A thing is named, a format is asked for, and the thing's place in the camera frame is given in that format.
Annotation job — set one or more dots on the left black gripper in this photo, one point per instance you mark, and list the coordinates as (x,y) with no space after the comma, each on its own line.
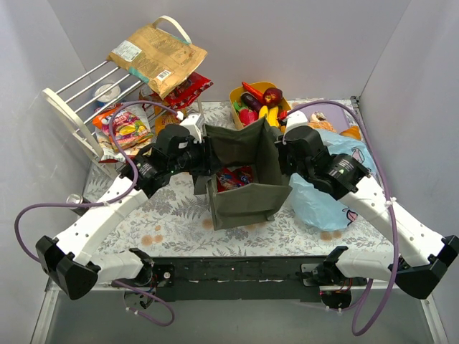
(201,162)

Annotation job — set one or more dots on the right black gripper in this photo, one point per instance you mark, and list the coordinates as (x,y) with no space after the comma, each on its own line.
(280,154)

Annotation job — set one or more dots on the green canvas tote bag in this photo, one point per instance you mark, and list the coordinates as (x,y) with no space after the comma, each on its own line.
(248,186)

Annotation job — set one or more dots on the yellow banana bunch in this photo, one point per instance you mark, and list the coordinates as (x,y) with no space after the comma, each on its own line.
(270,114)

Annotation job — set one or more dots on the red candy bag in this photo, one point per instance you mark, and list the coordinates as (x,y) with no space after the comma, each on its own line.
(231,179)

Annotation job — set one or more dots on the light blue plastic bag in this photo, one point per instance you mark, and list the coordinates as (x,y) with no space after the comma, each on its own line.
(317,209)

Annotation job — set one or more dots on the brown paper snack bag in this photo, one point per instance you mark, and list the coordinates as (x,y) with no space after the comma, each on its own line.
(157,58)

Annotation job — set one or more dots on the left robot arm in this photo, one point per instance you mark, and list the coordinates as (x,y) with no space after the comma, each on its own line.
(70,259)

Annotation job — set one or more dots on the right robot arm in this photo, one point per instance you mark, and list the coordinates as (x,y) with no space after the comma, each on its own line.
(420,257)

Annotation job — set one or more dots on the chocolate white donut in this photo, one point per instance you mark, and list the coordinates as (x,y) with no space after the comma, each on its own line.
(318,117)

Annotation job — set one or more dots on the purple tray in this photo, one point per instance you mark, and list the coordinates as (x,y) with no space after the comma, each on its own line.
(335,114)

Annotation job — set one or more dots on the pink dragon fruit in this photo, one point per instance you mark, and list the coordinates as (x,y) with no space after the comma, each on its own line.
(245,115)

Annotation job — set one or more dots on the red snack bag lower shelf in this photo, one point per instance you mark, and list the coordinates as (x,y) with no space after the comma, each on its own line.
(188,91)

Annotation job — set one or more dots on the colourful fruit candy bag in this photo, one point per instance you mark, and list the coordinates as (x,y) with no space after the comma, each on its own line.
(130,125)

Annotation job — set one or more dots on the red apple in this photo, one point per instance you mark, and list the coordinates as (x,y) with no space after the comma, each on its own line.
(272,97)

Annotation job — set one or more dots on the purple eggplant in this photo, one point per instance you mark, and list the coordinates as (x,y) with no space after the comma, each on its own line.
(251,102)

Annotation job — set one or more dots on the orange croissant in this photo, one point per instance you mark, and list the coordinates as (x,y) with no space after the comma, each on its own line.
(352,132)

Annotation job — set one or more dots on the red chili pepper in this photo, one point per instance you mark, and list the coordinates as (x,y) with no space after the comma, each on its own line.
(254,92)

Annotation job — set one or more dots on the blue white tin can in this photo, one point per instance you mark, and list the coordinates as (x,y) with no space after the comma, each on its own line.
(106,93)

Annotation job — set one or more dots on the white metal shelf rack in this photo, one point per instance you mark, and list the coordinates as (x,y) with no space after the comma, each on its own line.
(75,105)

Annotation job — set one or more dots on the dark drink can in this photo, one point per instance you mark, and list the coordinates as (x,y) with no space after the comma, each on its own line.
(76,200)

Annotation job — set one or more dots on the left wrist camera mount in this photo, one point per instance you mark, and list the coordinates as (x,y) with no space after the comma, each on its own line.
(194,123)

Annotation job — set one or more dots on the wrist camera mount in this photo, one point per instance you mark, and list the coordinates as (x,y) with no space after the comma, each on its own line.
(194,123)
(294,120)

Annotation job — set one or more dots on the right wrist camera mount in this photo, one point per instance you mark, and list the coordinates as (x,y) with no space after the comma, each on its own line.
(294,120)

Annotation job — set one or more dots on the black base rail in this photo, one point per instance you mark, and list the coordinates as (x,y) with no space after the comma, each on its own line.
(236,278)

